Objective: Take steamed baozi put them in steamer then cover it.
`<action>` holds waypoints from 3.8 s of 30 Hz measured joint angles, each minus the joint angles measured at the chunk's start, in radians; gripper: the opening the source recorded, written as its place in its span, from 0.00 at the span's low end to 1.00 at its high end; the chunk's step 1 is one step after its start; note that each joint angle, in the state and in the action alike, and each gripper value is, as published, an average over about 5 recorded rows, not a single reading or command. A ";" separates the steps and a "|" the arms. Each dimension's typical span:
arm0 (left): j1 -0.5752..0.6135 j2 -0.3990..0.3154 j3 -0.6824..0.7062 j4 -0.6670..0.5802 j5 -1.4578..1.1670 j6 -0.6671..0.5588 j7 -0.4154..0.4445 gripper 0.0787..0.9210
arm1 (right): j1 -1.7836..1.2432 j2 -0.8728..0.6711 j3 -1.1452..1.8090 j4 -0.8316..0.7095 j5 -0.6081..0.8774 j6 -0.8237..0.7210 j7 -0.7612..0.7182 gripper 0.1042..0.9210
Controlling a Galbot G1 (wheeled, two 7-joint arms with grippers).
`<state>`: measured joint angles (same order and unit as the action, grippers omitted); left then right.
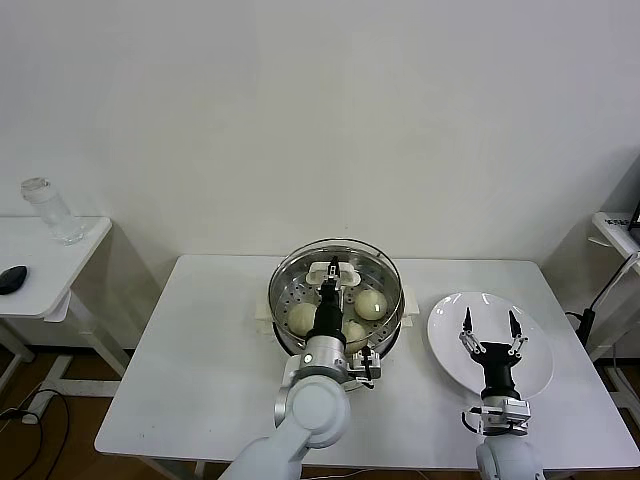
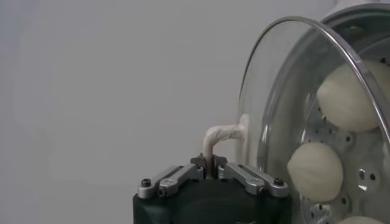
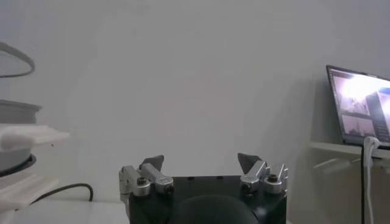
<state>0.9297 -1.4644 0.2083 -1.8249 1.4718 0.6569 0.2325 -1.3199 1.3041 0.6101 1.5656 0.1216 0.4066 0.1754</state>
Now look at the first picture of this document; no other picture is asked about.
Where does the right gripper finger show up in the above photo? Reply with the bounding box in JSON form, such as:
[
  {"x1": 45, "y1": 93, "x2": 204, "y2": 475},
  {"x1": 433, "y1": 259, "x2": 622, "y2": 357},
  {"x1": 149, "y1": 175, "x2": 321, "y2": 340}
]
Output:
[
  {"x1": 506, "y1": 309, "x2": 530, "y2": 359},
  {"x1": 459, "y1": 306, "x2": 487, "y2": 358}
]

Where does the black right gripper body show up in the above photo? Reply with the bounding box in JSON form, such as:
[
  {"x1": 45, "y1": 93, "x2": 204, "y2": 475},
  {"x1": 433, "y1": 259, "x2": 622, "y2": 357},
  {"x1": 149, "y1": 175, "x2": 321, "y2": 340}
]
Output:
[{"x1": 472, "y1": 342, "x2": 524, "y2": 400}]

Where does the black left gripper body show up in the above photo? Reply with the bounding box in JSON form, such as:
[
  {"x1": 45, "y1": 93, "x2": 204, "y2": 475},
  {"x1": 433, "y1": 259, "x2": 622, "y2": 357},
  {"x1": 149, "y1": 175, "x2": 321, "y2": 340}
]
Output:
[{"x1": 307, "y1": 282, "x2": 346, "y2": 344}]

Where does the glass pot lid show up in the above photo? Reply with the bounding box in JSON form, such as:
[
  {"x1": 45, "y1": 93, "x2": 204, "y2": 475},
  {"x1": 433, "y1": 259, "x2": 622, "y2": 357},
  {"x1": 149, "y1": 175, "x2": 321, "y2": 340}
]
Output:
[{"x1": 267, "y1": 237, "x2": 405, "y2": 346}]

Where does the white steamed baozi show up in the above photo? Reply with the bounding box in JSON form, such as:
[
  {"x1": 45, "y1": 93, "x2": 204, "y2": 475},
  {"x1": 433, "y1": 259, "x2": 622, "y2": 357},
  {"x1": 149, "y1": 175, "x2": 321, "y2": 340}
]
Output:
[
  {"x1": 344, "y1": 319, "x2": 371, "y2": 354},
  {"x1": 353, "y1": 289, "x2": 390, "y2": 321},
  {"x1": 286, "y1": 303, "x2": 319, "y2": 337}
]

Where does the perforated steel steamer basket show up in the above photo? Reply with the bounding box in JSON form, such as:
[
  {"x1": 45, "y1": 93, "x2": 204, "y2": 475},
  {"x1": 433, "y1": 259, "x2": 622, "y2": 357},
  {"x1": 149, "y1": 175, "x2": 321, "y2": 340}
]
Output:
[{"x1": 254, "y1": 239, "x2": 421, "y2": 370}]

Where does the white oval plate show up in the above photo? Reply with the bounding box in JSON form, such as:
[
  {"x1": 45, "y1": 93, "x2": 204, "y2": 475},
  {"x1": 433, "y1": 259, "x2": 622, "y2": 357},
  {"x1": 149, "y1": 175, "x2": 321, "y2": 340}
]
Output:
[{"x1": 427, "y1": 291, "x2": 556, "y2": 403}]

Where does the white desk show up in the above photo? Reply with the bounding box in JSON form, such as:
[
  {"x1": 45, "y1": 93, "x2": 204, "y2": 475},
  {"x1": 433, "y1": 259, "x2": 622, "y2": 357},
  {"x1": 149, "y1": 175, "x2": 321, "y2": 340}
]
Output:
[{"x1": 584, "y1": 212, "x2": 640, "y2": 416}]

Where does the clear glass bottle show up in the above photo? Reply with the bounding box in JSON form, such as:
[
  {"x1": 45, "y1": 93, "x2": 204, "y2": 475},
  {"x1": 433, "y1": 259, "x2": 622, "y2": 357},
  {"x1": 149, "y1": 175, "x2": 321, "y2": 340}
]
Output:
[{"x1": 20, "y1": 176, "x2": 87, "y2": 246}]

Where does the white side table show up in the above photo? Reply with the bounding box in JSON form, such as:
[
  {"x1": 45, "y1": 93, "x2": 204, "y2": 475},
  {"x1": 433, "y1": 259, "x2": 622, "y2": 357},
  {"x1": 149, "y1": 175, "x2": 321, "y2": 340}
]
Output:
[{"x1": 0, "y1": 214, "x2": 132, "y2": 396}]

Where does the black computer mouse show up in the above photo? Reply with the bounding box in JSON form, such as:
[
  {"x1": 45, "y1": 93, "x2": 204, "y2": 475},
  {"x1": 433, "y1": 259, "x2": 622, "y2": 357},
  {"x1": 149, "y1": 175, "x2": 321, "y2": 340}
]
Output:
[{"x1": 0, "y1": 264, "x2": 30, "y2": 295}]

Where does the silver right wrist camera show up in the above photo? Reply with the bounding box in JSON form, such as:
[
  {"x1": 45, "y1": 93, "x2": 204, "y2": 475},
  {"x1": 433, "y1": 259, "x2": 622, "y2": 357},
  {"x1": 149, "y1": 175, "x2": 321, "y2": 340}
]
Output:
[{"x1": 477, "y1": 397, "x2": 531, "y2": 436}]

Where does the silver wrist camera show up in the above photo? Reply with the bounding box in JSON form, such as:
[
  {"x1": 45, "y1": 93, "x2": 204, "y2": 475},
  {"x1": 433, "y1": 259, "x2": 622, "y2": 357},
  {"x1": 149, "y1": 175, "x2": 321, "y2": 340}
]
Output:
[
  {"x1": 347, "y1": 347, "x2": 384, "y2": 391},
  {"x1": 477, "y1": 397, "x2": 531, "y2": 436}
]

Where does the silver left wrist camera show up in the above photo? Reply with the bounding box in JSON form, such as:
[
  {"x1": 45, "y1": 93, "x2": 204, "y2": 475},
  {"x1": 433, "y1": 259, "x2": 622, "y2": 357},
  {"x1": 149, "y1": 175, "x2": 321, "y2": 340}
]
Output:
[{"x1": 347, "y1": 347, "x2": 384, "y2": 391}]

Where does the black cable with plug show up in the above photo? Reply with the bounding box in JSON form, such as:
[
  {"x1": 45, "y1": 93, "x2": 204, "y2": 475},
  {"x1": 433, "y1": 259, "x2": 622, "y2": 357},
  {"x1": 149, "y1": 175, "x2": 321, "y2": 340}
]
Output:
[{"x1": 564, "y1": 252, "x2": 640, "y2": 351}]

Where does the black floor cable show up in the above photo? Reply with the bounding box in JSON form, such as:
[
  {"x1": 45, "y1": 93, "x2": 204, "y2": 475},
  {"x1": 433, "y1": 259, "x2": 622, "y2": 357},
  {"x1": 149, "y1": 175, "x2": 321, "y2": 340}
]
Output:
[{"x1": 0, "y1": 387, "x2": 71, "y2": 480}]

